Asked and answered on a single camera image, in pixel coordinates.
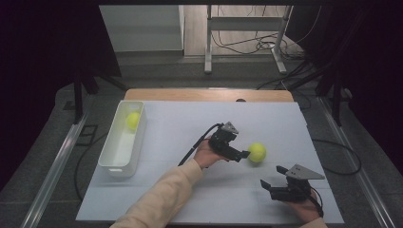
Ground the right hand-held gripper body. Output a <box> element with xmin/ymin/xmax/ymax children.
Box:
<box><xmin>269</xmin><ymin>163</ymin><xmax>326</xmax><ymax>202</ymax></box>

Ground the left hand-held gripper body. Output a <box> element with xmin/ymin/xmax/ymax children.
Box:
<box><xmin>207</xmin><ymin>122</ymin><xmax>242</xmax><ymax>162</ymax></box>

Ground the plain yellow tennis ball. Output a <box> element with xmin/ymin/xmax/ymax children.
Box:
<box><xmin>247</xmin><ymin>142</ymin><xmax>268</xmax><ymax>164</ymax></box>

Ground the tennis ball with black mark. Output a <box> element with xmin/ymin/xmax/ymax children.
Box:
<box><xmin>125</xmin><ymin>111</ymin><xmax>142</xmax><ymax>131</ymax></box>

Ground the white plastic bin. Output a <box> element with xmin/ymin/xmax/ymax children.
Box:
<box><xmin>98</xmin><ymin>100</ymin><xmax>147</xmax><ymax>179</ymax></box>

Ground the person's right hand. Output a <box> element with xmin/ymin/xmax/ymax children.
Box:
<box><xmin>279</xmin><ymin>189</ymin><xmax>322</xmax><ymax>224</ymax></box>

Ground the person's left hand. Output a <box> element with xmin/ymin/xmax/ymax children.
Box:
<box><xmin>193</xmin><ymin>139</ymin><xmax>230</xmax><ymax>170</ymax></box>

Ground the wooden table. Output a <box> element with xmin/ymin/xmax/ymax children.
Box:
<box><xmin>123</xmin><ymin>88</ymin><xmax>295</xmax><ymax>103</ymax></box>

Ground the white board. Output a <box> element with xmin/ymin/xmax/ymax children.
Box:
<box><xmin>75</xmin><ymin>100</ymin><xmax>345</xmax><ymax>225</ymax></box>

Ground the black stand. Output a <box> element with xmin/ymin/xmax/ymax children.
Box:
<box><xmin>71</xmin><ymin>70</ymin><xmax>128</xmax><ymax>125</ymax></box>
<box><xmin>284</xmin><ymin>61</ymin><xmax>345</xmax><ymax>127</ymax></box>

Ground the white cabinet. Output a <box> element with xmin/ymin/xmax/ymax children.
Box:
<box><xmin>99</xmin><ymin>4</ymin><xmax>185</xmax><ymax>53</ymax></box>

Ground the dark curtain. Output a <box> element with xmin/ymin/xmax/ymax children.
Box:
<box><xmin>286</xmin><ymin>0</ymin><xmax>403</xmax><ymax>177</ymax></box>
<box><xmin>0</xmin><ymin>0</ymin><xmax>123</xmax><ymax>193</ymax></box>

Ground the left hand-held gripper cable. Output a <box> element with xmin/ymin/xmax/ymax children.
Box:
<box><xmin>178</xmin><ymin>123</ymin><xmax>224</xmax><ymax>167</ymax></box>

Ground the hand-held gripper cable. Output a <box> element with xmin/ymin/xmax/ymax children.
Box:
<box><xmin>178</xmin><ymin>123</ymin><xmax>224</xmax><ymax>167</ymax></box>
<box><xmin>309</xmin><ymin>186</ymin><xmax>325</xmax><ymax>219</ymax></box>

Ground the right hand-held gripper cable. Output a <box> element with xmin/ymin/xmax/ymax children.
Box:
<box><xmin>309</xmin><ymin>186</ymin><xmax>325</xmax><ymax>219</ymax></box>

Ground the aluminium floor rail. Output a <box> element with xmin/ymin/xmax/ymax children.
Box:
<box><xmin>19</xmin><ymin>113</ymin><xmax>89</xmax><ymax>228</ymax></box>
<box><xmin>317</xmin><ymin>96</ymin><xmax>397</xmax><ymax>228</ymax></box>

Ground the black looped floor cable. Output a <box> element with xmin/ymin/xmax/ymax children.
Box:
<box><xmin>312</xmin><ymin>138</ymin><xmax>362</xmax><ymax>177</ymax></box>

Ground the tangle of floor cables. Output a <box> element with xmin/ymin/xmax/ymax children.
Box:
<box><xmin>211</xmin><ymin>4</ymin><xmax>322</xmax><ymax>61</ymax></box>

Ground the grey metal desk frame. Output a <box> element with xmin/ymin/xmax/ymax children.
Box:
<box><xmin>203</xmin><ymin>4</ymin><xmax>294</xmax><ymax>75</ymax></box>

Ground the thin black floor cable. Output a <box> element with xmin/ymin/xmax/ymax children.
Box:
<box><xmin>73</xmin><ymin>131</ymin><xmax>109</xmax><ymax>202</ymax></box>

